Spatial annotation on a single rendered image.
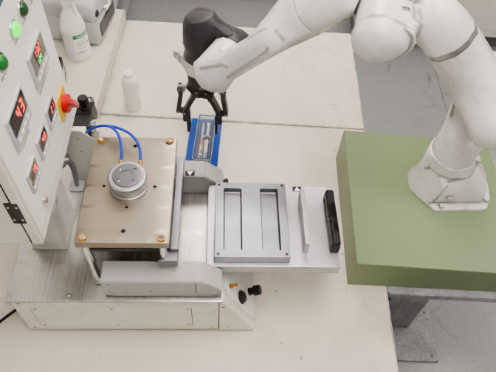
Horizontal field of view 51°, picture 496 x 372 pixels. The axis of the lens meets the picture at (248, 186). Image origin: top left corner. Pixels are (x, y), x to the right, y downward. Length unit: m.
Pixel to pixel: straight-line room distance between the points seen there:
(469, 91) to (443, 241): 0.43
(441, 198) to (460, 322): 0.98
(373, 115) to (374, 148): 1.38
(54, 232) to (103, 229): 0.18
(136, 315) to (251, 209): 0.36
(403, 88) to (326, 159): 1.54
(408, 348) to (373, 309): 0.83
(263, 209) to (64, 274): 0.47
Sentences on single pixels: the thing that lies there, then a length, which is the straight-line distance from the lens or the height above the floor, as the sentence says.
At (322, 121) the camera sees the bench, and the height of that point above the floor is 0.75.
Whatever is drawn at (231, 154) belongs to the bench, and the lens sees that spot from 1.61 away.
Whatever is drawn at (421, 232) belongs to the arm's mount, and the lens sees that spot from 1.42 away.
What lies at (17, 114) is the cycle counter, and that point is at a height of 1.40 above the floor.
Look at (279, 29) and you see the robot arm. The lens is 1.13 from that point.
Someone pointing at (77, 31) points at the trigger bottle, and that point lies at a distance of 1.82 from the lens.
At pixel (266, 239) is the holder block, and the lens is 1.18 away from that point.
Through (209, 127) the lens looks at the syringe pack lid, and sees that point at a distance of 1.63.
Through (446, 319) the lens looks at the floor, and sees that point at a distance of 2.34.
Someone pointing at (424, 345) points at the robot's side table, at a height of 0.01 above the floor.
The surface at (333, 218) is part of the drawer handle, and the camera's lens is 1.19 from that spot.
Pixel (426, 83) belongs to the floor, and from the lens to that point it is 3.20.
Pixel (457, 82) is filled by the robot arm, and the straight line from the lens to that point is 1.17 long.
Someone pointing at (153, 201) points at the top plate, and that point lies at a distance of 1.07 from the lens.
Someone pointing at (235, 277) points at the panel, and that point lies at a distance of 1.25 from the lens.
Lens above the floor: 1.99
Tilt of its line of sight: 53 degrees down
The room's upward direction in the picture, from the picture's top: 5 degrees clockwise
